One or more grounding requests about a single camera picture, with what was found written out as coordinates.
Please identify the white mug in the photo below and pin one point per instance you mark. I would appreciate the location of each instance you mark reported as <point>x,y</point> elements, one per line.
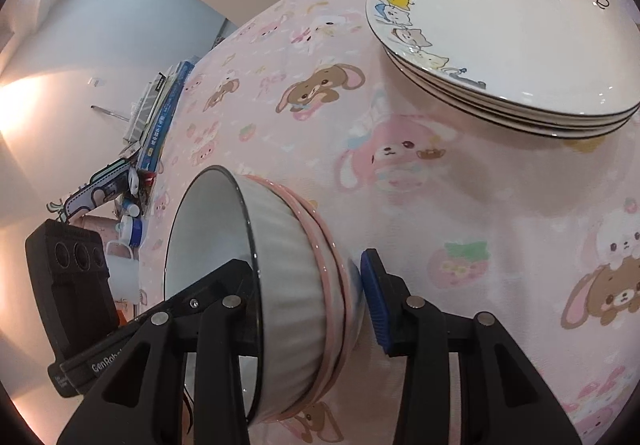
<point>125,275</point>

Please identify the pink container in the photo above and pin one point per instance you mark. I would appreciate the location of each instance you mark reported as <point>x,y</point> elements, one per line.
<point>100,227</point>

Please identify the cartoon film strip cutout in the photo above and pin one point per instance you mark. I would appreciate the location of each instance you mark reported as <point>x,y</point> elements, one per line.
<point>95,195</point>

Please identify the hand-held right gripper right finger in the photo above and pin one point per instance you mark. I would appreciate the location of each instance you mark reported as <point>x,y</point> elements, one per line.
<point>372,300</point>

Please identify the pink carrot print bowl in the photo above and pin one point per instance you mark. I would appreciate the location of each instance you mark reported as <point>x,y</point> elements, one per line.
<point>352,305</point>
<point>318,285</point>

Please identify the small wall switch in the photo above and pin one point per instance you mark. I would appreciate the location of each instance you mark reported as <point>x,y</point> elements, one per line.
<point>95,81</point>

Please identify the metal wall bar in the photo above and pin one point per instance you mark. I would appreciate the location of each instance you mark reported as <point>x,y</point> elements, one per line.
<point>110,112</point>

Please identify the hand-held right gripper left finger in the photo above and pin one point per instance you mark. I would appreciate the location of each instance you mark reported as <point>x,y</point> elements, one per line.
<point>225,335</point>

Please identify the white ribbed bowl black rim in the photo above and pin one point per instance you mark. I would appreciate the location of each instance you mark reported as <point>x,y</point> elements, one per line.
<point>285,275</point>

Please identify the pink cartoon animal tablecloth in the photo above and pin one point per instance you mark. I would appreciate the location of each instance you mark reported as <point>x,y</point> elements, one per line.
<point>450,225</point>

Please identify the white blue small bottle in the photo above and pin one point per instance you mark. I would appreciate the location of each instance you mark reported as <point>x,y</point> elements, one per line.
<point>134,232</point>

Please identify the white cat print plate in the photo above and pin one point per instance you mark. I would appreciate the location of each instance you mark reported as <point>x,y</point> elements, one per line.
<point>550,120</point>
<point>500,25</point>
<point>550,129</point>

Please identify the dark book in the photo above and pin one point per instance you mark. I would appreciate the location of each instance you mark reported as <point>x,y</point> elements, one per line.
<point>157,82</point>

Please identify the white striped book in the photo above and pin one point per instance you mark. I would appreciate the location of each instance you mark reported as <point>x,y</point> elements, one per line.
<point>136,125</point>

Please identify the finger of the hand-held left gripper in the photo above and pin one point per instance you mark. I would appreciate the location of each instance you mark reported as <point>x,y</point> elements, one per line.
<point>210,287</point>

